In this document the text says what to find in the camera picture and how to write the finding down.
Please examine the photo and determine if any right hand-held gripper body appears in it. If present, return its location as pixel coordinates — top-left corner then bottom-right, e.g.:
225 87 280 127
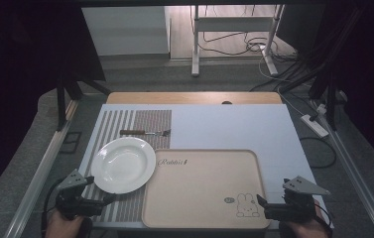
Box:
264 176 331 223

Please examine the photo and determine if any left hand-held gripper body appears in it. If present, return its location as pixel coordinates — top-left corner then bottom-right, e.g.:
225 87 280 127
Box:
55 169 105 221

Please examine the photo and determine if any white plate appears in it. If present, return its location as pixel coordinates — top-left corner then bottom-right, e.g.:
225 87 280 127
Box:
90 136 157 195

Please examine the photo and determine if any beige tray with rabbit print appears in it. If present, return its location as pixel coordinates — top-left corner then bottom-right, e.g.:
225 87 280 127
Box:
141 149 272 230

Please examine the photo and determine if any fork with wooden handle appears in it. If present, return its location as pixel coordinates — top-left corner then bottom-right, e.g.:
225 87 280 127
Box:
119 128 172 138

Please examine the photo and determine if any person's right hand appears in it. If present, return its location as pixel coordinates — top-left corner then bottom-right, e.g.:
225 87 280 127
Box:
285 199 329 238

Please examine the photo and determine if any person's left hand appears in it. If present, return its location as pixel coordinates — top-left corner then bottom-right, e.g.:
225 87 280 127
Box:
45 210 85 238

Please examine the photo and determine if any white power strip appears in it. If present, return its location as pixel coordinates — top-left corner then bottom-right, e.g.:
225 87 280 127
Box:
300 113 330 139

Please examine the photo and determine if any grey striped placemat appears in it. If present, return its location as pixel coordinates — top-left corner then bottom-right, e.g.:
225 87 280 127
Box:
80 109 173 223

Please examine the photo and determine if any dark curtain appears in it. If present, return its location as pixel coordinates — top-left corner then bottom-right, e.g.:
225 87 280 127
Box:
312 0 374 178
0 0 107 209

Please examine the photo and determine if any wooden desk board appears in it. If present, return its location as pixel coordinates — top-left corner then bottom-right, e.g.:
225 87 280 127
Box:
105 91 284 106

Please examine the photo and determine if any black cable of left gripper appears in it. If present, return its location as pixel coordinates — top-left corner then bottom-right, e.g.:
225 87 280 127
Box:
41 178 65 238

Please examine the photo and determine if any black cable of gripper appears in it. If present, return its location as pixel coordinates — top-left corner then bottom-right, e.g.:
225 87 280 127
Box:
41 178 65 238
312 201 335 230

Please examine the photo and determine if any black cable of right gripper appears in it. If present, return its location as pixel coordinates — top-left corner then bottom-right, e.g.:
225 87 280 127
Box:
312 201 335 230

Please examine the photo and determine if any aluminium rail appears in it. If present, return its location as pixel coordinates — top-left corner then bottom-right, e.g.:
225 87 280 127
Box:
310 98 374 238
3 98 80 238

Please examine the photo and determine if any black rectangular frame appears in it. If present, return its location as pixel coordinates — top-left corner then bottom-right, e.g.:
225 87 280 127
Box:
59 131 83 155

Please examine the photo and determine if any black cable loop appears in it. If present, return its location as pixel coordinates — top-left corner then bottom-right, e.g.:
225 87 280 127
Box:
299 136 337 170

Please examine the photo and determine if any white cable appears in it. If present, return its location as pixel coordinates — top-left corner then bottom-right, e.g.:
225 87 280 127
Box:
257 46 309 117

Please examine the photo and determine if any bundle of black floor cables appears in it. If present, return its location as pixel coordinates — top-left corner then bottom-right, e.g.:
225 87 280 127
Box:
196 4 299 64

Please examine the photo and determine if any white wall panel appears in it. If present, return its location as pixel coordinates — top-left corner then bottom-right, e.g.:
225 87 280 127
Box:
81 5 171 58

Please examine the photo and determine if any white metal stand frame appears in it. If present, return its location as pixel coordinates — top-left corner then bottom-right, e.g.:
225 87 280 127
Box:
190 4 287 78

